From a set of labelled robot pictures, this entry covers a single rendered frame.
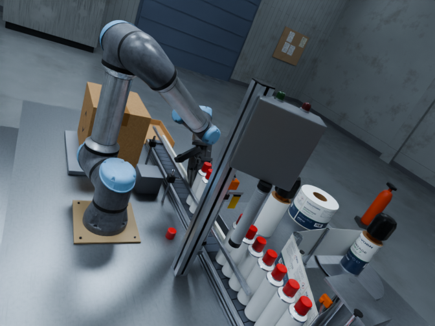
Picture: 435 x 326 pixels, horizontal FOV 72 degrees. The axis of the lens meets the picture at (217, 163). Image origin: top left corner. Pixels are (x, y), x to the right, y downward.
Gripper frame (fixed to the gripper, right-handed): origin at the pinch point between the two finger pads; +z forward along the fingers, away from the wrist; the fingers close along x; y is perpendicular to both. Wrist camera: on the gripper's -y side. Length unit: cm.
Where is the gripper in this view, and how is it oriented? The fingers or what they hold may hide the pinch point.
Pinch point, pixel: (191, 187)
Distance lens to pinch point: 130.1
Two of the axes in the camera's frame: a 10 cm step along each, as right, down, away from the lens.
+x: -5.4, -0.5, 8.4
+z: -1.1, 9.9, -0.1
